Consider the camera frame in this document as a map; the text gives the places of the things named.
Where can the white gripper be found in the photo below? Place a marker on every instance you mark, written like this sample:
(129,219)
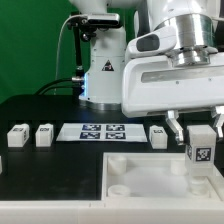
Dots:
(151,85)

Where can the white square table top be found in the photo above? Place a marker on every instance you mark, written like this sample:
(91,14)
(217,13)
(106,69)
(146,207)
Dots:
(145,175)

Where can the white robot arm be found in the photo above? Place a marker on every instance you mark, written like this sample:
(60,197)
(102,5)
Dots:
(195,22)

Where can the white sheet with tags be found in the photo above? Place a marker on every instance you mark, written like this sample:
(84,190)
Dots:
(102,132)

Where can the white front fence bar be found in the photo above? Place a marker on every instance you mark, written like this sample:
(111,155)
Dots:
(96,212)

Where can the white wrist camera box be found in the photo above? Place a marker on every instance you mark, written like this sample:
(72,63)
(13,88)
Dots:
(157,42)

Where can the black camera stand pole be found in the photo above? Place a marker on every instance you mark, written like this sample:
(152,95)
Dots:
(79,64)

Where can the black camera on stand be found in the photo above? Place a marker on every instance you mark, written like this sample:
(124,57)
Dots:
(88,24)

